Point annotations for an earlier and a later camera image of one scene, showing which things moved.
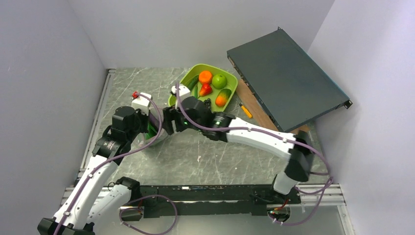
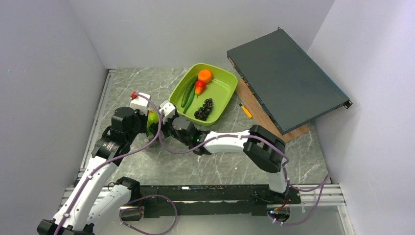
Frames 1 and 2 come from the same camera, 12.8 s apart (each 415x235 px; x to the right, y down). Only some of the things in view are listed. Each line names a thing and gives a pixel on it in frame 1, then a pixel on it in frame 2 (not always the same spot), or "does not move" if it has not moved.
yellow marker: [247, 113] does not move
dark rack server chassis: [290, 86] does not move
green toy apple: [219, 81] to [152, 117]
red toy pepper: [206, 89] to [199, 86]
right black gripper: [170, 114] to [164, 127]
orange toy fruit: [205, 77] does not move
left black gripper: [146, 119] does not move
